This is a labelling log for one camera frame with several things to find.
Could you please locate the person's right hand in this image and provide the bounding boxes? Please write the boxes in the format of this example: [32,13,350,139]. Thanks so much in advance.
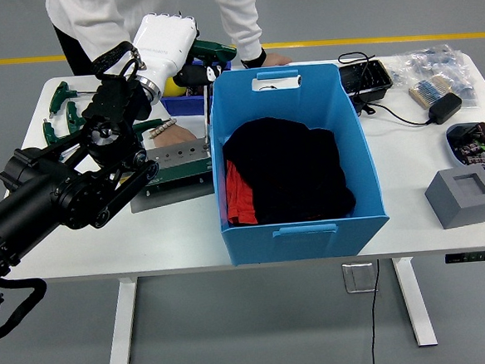
[150,125,199,148]

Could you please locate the black wristband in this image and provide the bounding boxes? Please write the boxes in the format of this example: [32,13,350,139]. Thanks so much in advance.
[239,47,268,70]

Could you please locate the black floor cable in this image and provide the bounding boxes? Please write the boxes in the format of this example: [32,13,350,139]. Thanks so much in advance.
[363,258,389,364]

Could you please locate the white table leg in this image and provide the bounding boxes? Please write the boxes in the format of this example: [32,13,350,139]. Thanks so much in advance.
[102,276,145,364]
[391,254,438,349]

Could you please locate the beaded bracelet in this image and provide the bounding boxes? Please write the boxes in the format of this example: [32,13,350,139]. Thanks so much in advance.
[147,117,179,140]

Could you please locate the black plastic tray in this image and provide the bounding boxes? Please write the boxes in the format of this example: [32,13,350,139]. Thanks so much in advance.
[336,58,395,105]

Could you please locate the resistor tape strip bundle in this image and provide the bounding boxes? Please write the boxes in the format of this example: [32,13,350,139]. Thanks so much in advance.
[407,73,455,110]

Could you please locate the yellow ball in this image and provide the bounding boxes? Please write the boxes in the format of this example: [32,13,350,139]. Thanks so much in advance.
[164,76,187,97]

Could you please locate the black cloth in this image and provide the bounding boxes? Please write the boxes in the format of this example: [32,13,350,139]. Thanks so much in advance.
[220,111,357,228]

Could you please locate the black table control panel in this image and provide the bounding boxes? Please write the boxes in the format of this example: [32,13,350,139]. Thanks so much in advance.
[444,250,485,265]

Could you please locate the metal floor socket plate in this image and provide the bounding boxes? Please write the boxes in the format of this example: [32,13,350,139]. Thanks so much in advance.
[341,261,380,295]

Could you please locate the large blue folding box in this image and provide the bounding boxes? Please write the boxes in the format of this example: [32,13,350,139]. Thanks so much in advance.
[205,58,393,268]

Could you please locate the red cloth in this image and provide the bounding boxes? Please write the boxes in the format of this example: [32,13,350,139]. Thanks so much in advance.
[223,158,259,227]

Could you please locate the grey foam block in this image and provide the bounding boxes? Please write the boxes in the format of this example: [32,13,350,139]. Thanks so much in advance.
[423,165,485,232]

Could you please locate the small dark blue bin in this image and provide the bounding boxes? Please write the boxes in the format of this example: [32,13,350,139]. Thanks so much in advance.
[157,57,235,119]

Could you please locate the large green T-handle hex wrench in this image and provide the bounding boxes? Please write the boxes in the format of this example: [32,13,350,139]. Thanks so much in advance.
[188,36,244,152]

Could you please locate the person's left hand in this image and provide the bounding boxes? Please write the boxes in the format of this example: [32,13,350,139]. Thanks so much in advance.
[260,51,293,68]

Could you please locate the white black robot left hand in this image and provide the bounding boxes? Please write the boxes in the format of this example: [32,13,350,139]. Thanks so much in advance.
[130,8,225,94]

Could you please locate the black power adapter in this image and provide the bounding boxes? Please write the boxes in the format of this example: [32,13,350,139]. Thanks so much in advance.
[426,91,465,126]

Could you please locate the green silver SATA tool stand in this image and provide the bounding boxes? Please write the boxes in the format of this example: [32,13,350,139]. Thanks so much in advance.
[125,137,217,214]

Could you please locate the clear bags of components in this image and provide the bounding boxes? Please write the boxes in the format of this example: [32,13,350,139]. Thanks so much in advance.
[386,42,478,114]

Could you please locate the person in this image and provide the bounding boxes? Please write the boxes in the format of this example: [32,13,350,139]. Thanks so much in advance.
[45,0,299,157]

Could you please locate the black adapter cord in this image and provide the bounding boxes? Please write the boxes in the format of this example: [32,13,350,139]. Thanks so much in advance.
[336,46,434,132]

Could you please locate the light blue plate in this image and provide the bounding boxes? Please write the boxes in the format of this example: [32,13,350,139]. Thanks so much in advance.
[444,121,485,176]

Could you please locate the pile of electronic parts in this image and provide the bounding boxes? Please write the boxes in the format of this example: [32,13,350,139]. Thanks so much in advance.
[447,121,485,174]

